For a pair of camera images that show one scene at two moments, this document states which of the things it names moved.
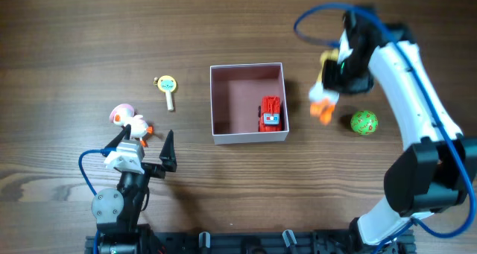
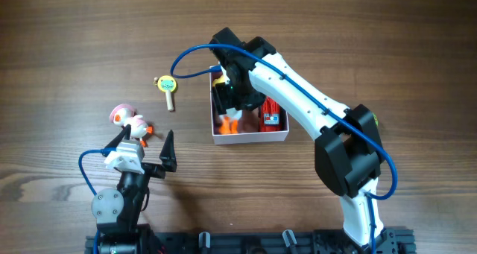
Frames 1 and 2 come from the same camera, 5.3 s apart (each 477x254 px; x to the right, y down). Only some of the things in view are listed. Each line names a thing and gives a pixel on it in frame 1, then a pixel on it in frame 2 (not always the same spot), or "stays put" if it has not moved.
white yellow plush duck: [323, 103] -> [229, 121]
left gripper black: [151, 168] stays put
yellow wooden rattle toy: [167, 83] stays put
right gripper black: [336, 76] -> [222, 101]
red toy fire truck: [269, 114] stays put
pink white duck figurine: [123, 115] stays put
